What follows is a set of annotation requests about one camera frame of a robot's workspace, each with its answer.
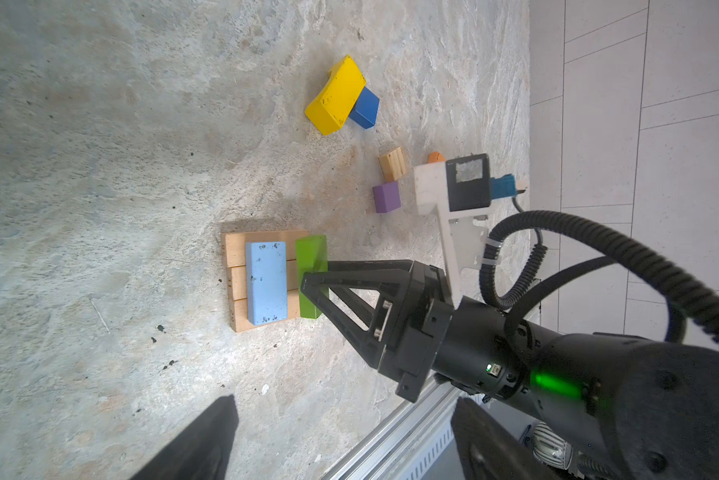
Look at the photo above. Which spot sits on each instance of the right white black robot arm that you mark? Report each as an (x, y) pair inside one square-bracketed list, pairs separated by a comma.
[(642, 409)]

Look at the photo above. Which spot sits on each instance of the yellow wood block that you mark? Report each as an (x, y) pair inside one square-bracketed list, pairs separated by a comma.
[(329, 110)]

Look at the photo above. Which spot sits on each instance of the purple wood cube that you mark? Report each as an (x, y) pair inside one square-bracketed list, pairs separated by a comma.
[(387, 197)]

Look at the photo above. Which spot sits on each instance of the small natural wood cube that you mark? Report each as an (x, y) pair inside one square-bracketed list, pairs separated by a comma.
[(394, 165)]

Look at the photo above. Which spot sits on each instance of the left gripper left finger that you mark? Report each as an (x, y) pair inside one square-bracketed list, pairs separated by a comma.
[(202, 450)]

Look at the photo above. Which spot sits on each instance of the dark blue wood block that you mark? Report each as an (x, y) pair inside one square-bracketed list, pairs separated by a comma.
[(365, 110)]

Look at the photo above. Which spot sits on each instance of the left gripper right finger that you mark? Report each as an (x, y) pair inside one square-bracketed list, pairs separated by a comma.
[(487, 451)]

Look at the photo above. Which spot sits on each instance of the orange wood block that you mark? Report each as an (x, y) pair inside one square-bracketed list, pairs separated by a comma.
[(435, 157)]

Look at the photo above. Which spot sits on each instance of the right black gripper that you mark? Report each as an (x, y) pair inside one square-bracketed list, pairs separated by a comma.
[(354, 297)]

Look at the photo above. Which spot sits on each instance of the light blue wood block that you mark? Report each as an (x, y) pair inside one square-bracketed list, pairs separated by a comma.
[(266, 282)]

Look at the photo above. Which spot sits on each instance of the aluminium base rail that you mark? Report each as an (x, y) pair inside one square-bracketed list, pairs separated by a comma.
[(414, 442)]

